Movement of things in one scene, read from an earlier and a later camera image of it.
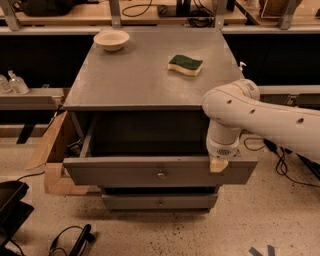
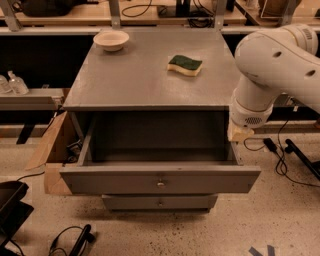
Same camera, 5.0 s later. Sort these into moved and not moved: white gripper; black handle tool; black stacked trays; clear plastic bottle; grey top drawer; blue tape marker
Moved: white gripper; grey top drawer
Not moved: black handle tool; black stacked trays; clear plastic bottle; blue tape marker
